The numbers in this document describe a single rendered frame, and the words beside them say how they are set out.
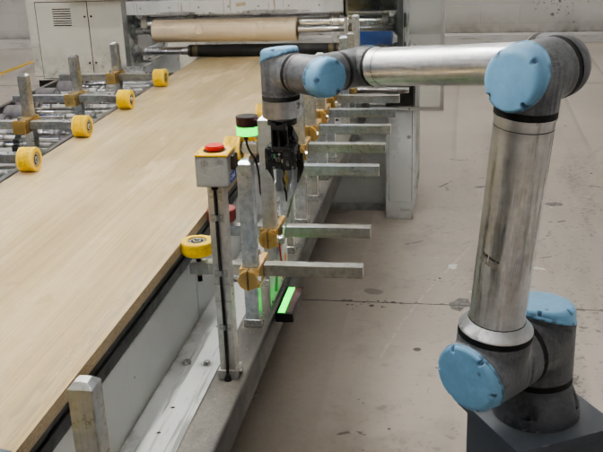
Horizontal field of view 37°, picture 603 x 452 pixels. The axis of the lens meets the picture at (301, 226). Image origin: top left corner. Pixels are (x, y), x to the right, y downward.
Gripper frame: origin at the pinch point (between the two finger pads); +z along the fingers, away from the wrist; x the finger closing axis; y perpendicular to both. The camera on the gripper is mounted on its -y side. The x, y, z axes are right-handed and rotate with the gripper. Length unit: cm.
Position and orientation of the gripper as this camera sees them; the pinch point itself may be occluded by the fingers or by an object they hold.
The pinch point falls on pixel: (286, 195)
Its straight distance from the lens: 225.2
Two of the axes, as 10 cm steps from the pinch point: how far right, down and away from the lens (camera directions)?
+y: -1.6, 3.4, -9.3
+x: 9.9, 0.2, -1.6
